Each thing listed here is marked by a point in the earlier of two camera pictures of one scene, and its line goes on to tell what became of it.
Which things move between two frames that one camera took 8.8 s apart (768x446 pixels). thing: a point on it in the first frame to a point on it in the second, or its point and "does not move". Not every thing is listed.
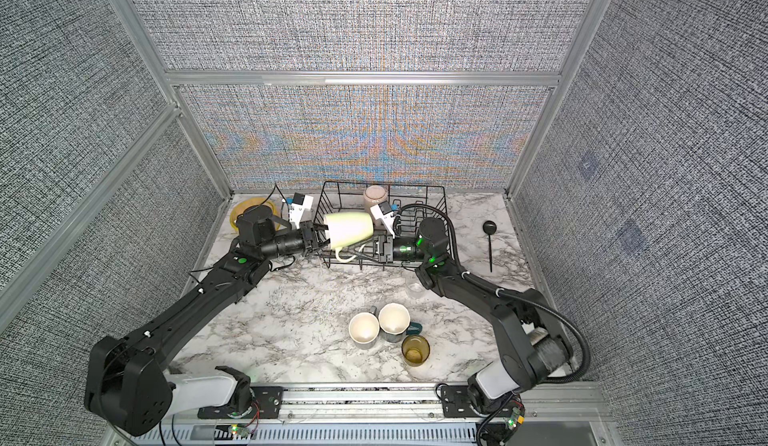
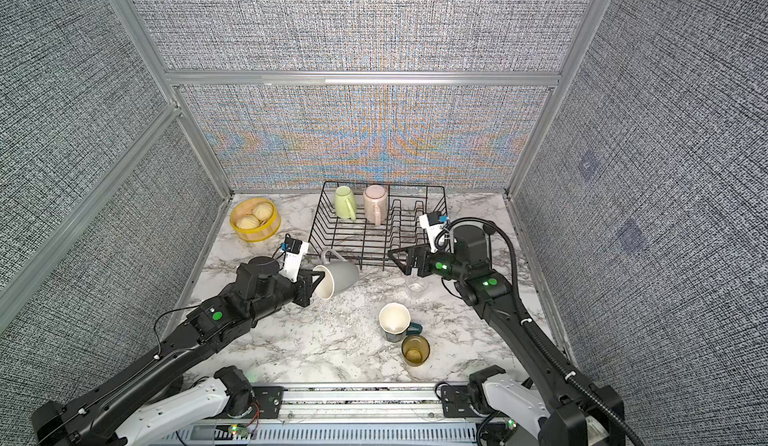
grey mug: [364, 329] to [341, 275]
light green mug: [345, 228] to [345, 203]
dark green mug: [394, 323] does not move
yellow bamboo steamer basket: [254, 202] does not move
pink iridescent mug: [374, 195] does not move
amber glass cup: [415, 350] does not move
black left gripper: [308, 235] to [304, 285]
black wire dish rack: [356, 212] does not move
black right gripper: [385, 251] to [424, 254]
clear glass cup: [415, 289] does not move
